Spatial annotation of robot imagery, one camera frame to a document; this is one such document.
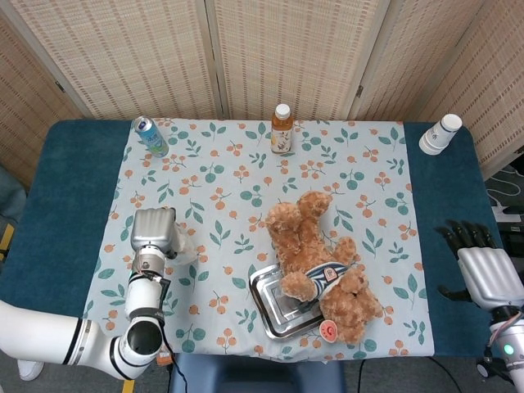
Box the black floor cable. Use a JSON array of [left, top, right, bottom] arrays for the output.
[[170, 355, 190, 393]]

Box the stack of white paper cups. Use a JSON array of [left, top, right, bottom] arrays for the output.
[[418, 113, 463, 156]]

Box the person leg in blue jeans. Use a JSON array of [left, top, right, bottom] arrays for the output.
[[0, 165, 26, 222]]

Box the beige woven folding screen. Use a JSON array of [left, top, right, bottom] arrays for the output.
[[0, 0, 524, 189]]

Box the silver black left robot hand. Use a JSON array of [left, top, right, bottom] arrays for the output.
[[129, 207, 179, 260]]

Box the floral print tablecloth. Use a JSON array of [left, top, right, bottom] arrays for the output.
[[74, 117, 435, 361]]

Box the brown plush teddy bear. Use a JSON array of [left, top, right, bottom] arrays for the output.
[[264, 190, 385, 345]]

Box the round pink hang tag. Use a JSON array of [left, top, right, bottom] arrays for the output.
[[318, 320, 339, 342]]

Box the teal table cover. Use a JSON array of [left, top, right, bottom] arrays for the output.
[[0, 118, 519, 357]]

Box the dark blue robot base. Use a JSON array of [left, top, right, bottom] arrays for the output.
[[169, 352, 347, 393]]

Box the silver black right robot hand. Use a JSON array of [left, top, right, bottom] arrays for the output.
[[436, 219, 524, 308]]

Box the white power strip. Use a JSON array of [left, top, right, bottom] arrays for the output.
[[490, 204, 524, 224]]

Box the blue drink can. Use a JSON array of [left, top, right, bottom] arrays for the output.
[[133, 115, 169, 158]]

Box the rectangular stainless steel tray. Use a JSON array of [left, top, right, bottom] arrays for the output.
[[248, 264, 328, 341]]

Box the amber tea bottle white cap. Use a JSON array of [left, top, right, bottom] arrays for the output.
[[270, 103, 295, 156]]

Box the white sneaker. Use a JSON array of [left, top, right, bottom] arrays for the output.
[[16, 359, 44, 382]]

